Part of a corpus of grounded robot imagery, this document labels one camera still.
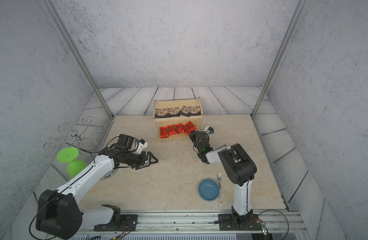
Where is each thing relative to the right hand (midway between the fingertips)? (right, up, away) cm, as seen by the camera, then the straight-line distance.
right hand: (189, 129), depth 96 cm
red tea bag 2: (-18, -2, +10) cm, 20 cm away
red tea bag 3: (-13, 0, +11) cm, 17 cm away
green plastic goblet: (-49, -10, -34) cm, 61 cm away
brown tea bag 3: (-2, +12, 0) cm, 12 cm away
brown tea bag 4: (+3, +13, 0) cm, 13 cm away
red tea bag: (-1, +1, +3) cm, 4 cm away
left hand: (-18, -17, -16) cm, 30 cm away
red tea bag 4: (-8, +1, +12) cm, 14 cm away
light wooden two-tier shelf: (-9, +7, -4) cm, 12 cm away
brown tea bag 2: (-10, +12, 0) cm, 16 cm away
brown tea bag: (-18, +10, -2) cm, 21 cm away
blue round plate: (+10, -33, -13) cm, 37 cm away
